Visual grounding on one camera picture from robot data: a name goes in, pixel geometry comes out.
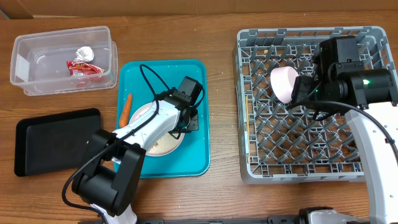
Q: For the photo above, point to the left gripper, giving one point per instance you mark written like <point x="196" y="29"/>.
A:
<point x="193" y="124"/>

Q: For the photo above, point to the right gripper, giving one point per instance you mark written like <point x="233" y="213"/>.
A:
<point x="302" y="90"/>

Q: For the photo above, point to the pink bowl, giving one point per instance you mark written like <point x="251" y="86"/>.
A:
<point x="282" y="83"/>

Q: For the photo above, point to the white round plate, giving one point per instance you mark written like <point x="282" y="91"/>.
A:
<point x="140" y="112"/>

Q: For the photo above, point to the teal serving tray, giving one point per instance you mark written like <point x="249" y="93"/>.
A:
<point x="192" y="156"/>

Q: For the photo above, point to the orange carrot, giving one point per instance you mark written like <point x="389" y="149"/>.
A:
<point x="124" y="117"/>

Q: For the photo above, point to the foil ball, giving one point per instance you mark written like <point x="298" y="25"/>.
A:
<point x="84" y="54"/>

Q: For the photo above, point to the red snack wrapper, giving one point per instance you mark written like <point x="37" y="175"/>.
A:
<point x="80" y="69"/>

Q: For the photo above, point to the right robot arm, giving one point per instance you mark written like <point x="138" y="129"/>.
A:
<point x="368" y="101"/>

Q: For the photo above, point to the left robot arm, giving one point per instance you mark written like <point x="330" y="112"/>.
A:
<point x="107" y="179"/>

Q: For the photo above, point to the grey dishwasher rack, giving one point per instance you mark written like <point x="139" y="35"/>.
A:
<point x="281" y="146"/>

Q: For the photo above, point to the clear plastic bin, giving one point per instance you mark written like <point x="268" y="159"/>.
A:
<point x="39" y="61"/>

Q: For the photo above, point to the black tray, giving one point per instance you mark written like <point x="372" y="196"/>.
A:
<point x="53" y="142"/>

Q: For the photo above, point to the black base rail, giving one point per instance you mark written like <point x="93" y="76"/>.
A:
<point x="273" y="219"/>

